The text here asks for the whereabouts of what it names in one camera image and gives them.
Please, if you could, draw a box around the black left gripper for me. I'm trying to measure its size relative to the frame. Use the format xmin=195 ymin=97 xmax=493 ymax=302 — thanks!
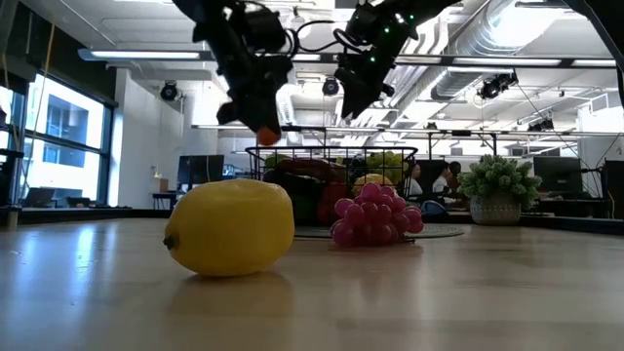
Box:
xmin=214 ymin=4 xmax=293 ymax=136

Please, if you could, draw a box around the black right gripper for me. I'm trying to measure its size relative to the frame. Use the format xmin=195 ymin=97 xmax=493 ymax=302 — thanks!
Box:
xmin=334 ymin=0 xmax=420 ymax=120

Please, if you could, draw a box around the small orange fruit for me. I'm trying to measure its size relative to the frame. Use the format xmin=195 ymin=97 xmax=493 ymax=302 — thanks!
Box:
xmin=256 ymin=126 xmax=283 ymax=147

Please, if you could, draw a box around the green grape bunch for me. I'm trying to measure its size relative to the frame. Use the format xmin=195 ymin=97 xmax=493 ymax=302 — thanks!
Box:
xmin=363 ymin=150 xmax=411 ymax=185

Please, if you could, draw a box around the dark red sweet potato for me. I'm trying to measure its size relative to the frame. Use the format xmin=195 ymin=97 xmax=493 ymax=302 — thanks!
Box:
xmin=275 ymin=158 xmax=348 ymax=183

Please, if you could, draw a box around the yellow lemon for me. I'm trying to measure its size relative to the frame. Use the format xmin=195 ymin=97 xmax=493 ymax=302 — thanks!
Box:
xmin=351 ymin=174 xmax=397 ymax=197
xmin=163 ymin=178 xmax=296 ymax=278

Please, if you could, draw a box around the red bell pepper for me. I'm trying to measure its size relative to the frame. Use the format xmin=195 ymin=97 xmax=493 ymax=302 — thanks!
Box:
xmin=316 ymin=182 xmax=350 ymax=226

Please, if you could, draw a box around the pink grape bunch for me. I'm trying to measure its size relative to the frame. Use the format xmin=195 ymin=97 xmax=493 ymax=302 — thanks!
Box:
xmin=330 ymin=180 xmax=425 ymax=248

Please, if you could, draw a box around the person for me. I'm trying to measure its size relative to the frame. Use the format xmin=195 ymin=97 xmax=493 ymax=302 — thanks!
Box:
xmin=448 ymin=160 xmax=463 ymax=192
xmin=432 ymin=164 xmax=452 ymax=196
xmin=408 ymin=163 xmax=424 ymax=197

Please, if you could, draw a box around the long ceiling light bar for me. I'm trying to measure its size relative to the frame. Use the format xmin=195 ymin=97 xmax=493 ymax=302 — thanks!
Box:
xmin=77 ymin=47 xmax=624 ymax=68

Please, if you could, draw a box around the blue chair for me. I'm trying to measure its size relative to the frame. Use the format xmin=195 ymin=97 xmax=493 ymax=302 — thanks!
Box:
xmin=420 ymin=199 xmax=448 ymax=218

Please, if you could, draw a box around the green potted plant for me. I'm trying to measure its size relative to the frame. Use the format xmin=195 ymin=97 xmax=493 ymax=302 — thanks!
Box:
xmin=457 ymin=154 xmax=544 ymax=227

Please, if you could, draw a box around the large glass window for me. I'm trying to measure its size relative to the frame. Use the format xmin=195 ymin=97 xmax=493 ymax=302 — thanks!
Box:
xmin=0 ymin=72 xmax=114 ymax=211

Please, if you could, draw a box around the black wire basket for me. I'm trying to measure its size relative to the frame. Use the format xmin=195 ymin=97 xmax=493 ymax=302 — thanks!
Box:
xmin=245 ymin=144 xmax=419 ymax=228

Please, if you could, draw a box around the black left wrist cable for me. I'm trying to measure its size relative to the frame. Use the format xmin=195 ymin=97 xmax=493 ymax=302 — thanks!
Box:
xmin=287 ymin=26 xmax=303 ymax=62

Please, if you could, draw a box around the silver ventilation duct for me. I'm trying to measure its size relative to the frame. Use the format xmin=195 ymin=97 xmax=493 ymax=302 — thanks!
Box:
xmin=431 ymin=0 xmax=523 ymax=102

